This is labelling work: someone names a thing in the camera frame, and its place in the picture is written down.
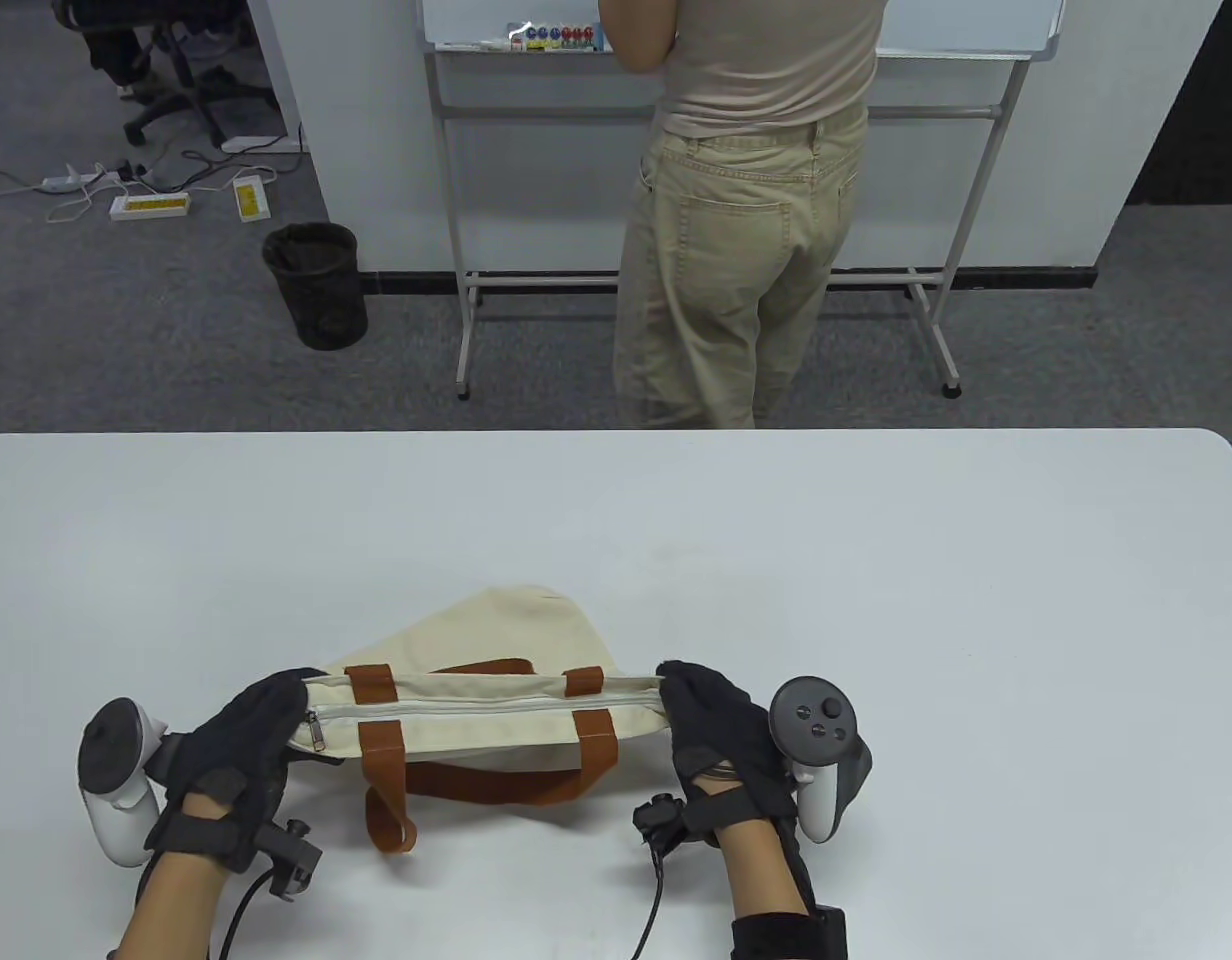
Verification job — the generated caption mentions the person's left hand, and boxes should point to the person's left hand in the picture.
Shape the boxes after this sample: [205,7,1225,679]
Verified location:
[144,668,327,873]

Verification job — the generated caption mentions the person's right hand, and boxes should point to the person's right hand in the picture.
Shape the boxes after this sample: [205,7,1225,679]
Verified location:
[658,660,807,853]

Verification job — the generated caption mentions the cream canvas bag brown straps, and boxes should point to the cream canvas bag brown straps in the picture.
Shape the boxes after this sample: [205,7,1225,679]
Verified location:
[286,585,677,854]

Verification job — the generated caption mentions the person's left forearm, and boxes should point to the person's left forearm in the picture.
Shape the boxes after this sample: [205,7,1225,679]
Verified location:
[106,848,233,960]

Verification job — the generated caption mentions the person's right forearm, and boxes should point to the person's right forearm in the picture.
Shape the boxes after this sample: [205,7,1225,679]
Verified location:
[714,815,815,960]

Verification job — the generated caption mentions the black forearm band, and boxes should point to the black forearm band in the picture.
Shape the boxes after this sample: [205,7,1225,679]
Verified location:
[730,904,850,960]

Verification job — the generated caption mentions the grey and white handheld controller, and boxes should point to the grey and white handheld controller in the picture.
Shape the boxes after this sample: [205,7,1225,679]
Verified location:
[78,697,173,869]
[769,677,874,847]

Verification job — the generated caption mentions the black mesh trash bin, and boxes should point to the black mesh trash bin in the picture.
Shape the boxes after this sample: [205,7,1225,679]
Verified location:
[262,222,370,352]

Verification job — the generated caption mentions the long yellow label power strip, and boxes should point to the long yellow label power strip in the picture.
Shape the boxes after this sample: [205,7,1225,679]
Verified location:
[110,192,193,222]

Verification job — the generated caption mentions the plain white power strip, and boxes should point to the plain white power strip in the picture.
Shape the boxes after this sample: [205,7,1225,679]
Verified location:
[40,165,123,197]

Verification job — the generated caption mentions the black office chair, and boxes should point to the black office chair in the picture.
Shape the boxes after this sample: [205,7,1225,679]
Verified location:
[51,0,283,149]

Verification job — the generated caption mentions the colourful whiteboard magnets set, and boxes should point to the colourful whiteboard magnets set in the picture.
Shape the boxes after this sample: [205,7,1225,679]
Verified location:
[506,19,604,53]

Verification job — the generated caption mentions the whiteboard on metal stand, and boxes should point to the whiteboard on metal stand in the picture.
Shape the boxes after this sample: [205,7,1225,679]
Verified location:
[419,0,1067,402]

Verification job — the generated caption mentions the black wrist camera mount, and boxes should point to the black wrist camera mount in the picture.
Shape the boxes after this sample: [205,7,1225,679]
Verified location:
[239,818,324,901]
[633,793,693,857]

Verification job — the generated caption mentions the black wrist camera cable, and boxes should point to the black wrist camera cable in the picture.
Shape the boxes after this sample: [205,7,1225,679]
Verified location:
[630,845,670,960]
[214,865,279,960]

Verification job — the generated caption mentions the white power strips with cables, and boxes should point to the white power strips with cables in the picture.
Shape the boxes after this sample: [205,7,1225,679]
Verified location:
[0,163,127,227]

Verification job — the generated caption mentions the black floor cable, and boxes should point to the black floor cable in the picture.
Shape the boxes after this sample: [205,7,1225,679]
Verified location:
[116,148,307,197]

